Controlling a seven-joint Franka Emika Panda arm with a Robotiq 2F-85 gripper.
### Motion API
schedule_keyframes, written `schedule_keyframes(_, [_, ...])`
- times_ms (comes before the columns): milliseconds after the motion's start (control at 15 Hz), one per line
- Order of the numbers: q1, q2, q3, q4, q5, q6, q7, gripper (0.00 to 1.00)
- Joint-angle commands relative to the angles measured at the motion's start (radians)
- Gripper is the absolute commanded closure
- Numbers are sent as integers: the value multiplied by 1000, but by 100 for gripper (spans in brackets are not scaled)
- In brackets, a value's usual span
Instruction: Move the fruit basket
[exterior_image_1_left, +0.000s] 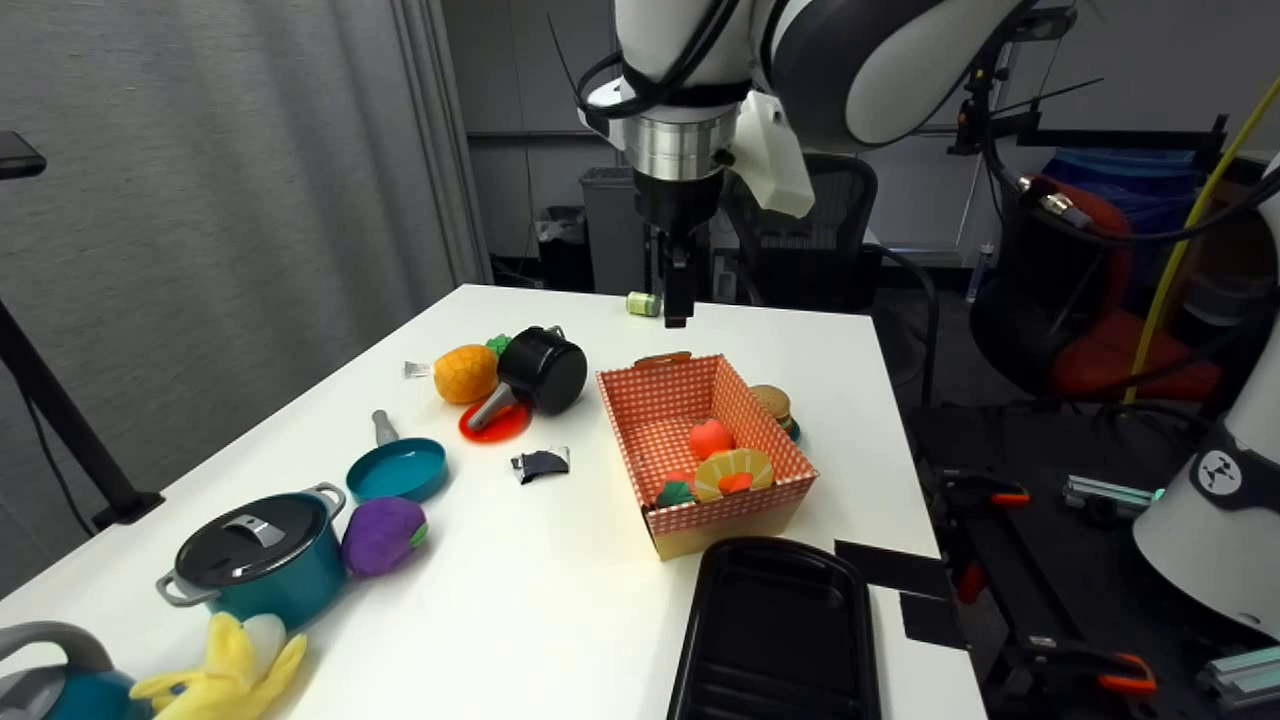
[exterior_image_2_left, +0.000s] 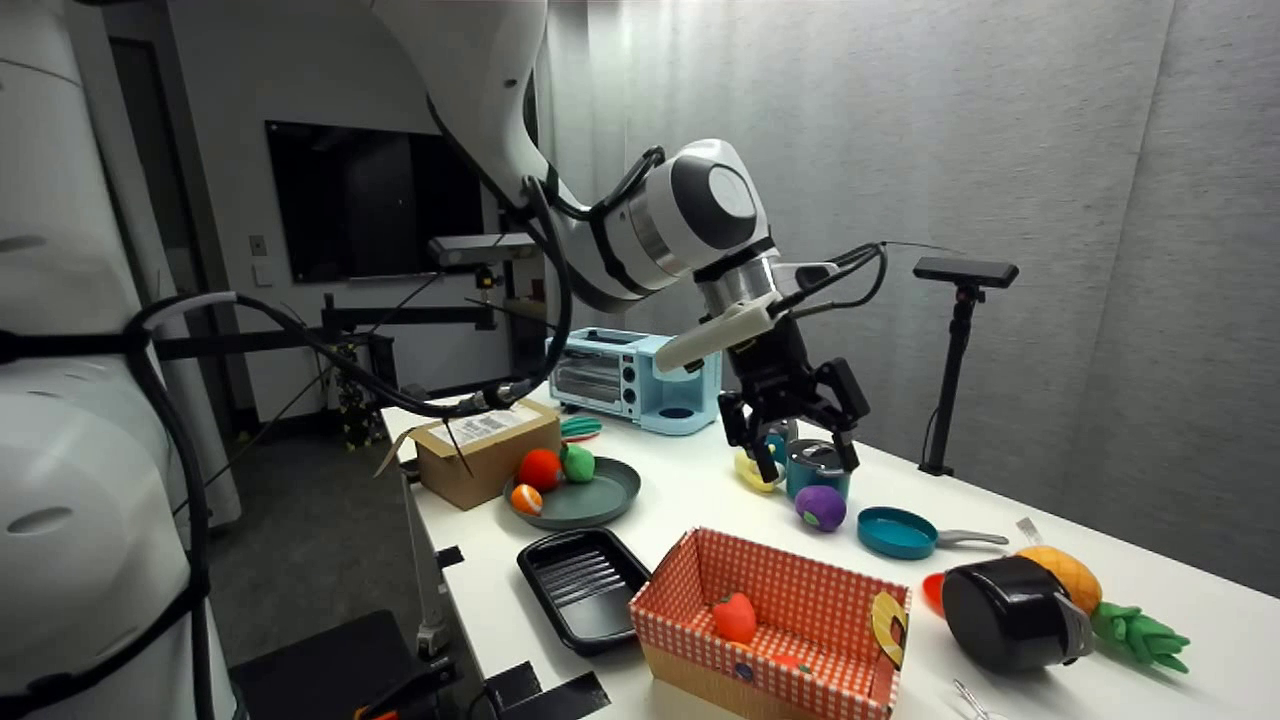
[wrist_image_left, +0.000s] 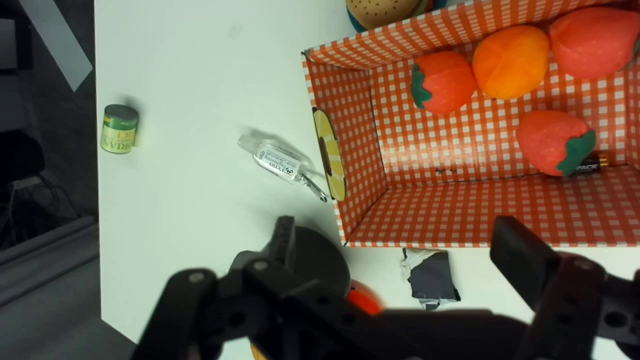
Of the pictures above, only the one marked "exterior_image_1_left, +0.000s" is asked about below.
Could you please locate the teal toy pot with lid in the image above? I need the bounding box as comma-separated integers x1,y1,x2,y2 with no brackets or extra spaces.
150,480,350,634

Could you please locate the black baking tray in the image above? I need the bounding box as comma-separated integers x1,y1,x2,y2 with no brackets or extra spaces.
665,536,889,720

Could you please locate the large orange plush fruit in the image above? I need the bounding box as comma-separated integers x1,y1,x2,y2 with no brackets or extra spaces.
426,339,504,411

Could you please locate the grey curtain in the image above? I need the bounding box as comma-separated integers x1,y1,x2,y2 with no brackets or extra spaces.
0,0,491,594

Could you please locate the black flat strip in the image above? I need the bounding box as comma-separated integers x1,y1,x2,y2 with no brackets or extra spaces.
832,536,959,647

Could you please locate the red flat toy piece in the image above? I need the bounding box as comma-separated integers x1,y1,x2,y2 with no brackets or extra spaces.
457,384,535,449

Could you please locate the plush burger toy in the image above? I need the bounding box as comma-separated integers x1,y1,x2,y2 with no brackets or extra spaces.
747,381,800,431

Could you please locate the black stereo camera bar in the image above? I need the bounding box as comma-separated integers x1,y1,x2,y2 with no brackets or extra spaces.
0,128,49,181

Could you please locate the teal grey tool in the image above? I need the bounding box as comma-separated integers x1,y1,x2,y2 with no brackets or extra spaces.
1190,644,1280,699
1061,471,1160,516

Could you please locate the black camera tripod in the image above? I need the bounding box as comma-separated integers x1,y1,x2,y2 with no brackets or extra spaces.
0,301,168,534

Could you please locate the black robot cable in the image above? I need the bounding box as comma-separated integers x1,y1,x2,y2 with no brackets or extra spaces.
964,78,1280,403

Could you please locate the red-orange round fruit toy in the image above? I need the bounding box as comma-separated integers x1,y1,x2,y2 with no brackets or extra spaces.
683,415,740,466

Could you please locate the orange black clamp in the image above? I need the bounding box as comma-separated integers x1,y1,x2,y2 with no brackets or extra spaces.
1092,653,1160,705
977,480,1036,516

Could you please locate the black toy cup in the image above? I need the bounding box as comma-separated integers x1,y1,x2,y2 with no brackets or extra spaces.
491,322,590,415

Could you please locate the black camera stand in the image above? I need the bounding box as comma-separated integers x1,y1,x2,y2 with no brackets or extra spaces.
948,42,1042,158

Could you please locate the yellow hose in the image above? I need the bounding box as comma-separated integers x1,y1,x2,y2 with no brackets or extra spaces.
1124,71,1280,393

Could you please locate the red office chair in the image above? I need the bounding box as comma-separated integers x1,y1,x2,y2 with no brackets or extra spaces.
967,170,1222,403

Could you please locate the blue fabric item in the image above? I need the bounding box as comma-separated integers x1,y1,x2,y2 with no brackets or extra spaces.
1041,145,1222,225

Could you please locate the teal toy frying pan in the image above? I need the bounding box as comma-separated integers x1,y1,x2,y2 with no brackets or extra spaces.
339,410,450,509

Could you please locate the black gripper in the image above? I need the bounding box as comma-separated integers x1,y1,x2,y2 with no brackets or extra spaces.
643,181,716,334

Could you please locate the orange checkered fruit box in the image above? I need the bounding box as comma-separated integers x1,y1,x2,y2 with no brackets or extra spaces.
595,348,818,564

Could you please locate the purple eggplant toy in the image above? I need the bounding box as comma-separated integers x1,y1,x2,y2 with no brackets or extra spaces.
337,497,435,583

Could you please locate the white object with round logo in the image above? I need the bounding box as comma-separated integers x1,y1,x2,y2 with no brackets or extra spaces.
1133,325,1280,642

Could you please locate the black office chair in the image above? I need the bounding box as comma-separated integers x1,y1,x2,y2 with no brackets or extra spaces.
742,151,884,306

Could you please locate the yellow toy glove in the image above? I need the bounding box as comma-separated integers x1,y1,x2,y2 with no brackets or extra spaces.
126,613,310,720

